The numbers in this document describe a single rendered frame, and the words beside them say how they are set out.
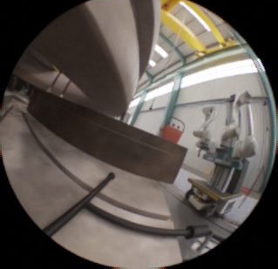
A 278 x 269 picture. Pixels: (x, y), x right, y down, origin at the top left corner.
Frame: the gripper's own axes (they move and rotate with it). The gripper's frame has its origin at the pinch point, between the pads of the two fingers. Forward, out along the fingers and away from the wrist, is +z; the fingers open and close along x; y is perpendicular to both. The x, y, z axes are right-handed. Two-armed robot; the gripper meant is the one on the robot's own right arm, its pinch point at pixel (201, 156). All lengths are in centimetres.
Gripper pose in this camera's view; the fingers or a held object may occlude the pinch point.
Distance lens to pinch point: 129.1
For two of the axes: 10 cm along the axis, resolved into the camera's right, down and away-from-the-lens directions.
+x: -1.0, 0.5, 9.9
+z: -3.7, 9.2, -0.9
